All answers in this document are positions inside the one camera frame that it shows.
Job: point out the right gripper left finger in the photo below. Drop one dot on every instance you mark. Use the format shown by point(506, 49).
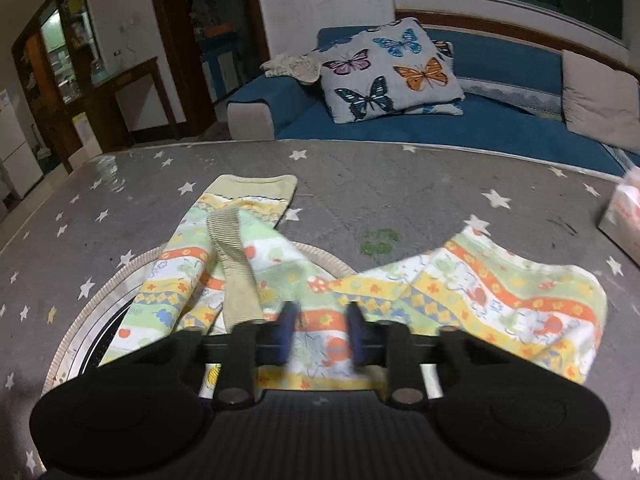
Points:
point(251, 345)

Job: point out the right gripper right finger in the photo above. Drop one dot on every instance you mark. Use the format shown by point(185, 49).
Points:
point(390, 345)

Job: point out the colourful patterned baby garment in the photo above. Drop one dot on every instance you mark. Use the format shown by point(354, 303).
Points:
point(227, 263)

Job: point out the round induction cooker plate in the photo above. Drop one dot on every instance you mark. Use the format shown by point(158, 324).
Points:
point(85, 329)

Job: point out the pink tissue box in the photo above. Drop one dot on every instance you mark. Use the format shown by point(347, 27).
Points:
point(621, 220)

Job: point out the butterfly print pillow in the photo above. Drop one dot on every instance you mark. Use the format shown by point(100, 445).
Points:
point(393, 69)

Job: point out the cream cloth on sofa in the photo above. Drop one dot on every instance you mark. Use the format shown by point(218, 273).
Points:
point(305, 69)

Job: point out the blue sofa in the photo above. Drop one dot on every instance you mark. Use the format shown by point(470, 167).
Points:
point(512, 105)

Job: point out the white refrigerator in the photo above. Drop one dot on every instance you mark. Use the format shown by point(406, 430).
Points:
point(19, 167)

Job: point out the dark wooden side table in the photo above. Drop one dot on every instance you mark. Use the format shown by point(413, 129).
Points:
point(111, 104)

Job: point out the beige plain cushion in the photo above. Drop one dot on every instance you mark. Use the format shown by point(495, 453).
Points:
point(599, 102)

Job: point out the wooden display cabinet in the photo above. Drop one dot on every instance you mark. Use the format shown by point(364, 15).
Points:
point(54, 57)

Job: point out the dark wooden door frame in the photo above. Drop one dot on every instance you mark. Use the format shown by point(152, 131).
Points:
point(213, 48)

